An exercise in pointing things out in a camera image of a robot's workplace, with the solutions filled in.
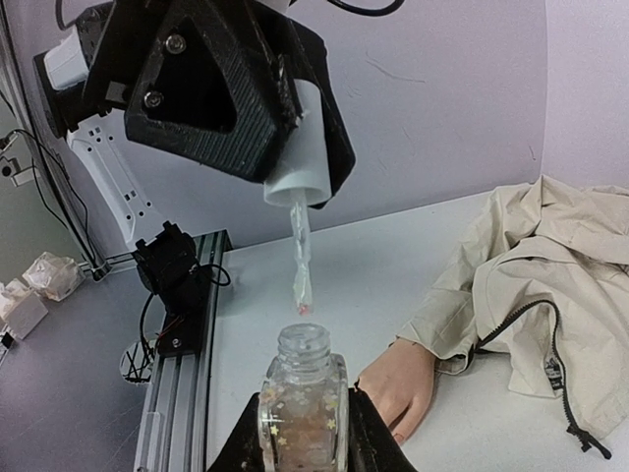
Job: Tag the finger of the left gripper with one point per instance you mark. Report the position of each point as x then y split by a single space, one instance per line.
312 60

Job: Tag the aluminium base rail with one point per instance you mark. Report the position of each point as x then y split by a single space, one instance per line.
177 369

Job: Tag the white nail polish brush cap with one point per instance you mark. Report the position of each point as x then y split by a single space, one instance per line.
299 181

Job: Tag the beige jacket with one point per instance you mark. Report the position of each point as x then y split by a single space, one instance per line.
542 276

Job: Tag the mannequin hand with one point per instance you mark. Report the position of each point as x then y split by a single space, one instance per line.
400 384

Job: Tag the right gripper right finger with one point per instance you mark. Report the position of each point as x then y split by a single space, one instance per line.
371 447

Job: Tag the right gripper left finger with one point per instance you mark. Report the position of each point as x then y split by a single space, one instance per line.
242 452

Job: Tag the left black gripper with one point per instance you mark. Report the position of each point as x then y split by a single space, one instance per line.
206 80

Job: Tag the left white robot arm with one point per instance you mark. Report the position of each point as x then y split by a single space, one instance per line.
99 141

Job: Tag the clear glass nail polish bottle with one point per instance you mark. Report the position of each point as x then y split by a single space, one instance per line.
303 404

